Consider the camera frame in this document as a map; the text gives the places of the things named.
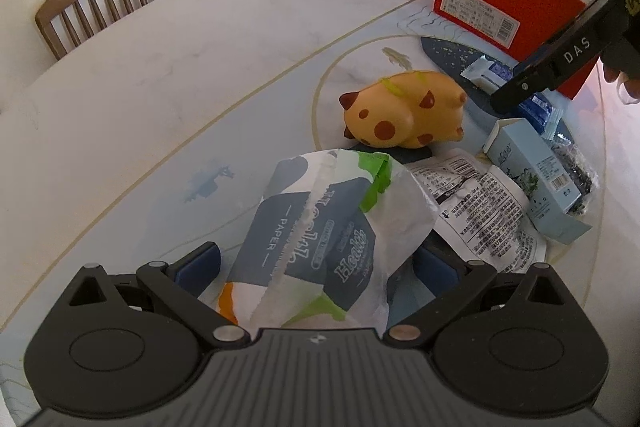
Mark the light blue carton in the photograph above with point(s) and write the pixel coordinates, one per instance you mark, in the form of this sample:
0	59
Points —
530	177

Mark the blue snack wrapper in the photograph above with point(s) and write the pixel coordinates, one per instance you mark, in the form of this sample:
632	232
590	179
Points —
537	109

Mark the white black-print snack packet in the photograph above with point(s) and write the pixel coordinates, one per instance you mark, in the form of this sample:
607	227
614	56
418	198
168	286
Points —
480	217

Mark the person's right hand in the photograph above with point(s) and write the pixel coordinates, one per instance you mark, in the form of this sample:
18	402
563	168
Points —
627	84

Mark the clear bag of raisins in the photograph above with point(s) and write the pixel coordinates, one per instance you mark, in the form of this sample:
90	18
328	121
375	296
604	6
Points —
575	172

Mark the white marble desktop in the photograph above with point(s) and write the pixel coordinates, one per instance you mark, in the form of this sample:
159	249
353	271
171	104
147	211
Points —
150	82

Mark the yellow spotted pig toy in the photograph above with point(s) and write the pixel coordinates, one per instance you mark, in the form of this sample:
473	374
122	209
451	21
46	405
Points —
400	107

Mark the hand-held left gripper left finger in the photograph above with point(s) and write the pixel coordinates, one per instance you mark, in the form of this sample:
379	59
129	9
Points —
197	269

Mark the white blue green tissue pack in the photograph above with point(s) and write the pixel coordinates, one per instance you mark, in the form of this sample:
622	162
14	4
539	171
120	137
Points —
310	247

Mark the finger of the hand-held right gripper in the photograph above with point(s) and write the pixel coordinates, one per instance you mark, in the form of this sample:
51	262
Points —
522	87

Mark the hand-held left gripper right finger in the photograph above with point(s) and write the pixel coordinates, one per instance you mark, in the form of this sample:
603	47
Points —
440	272

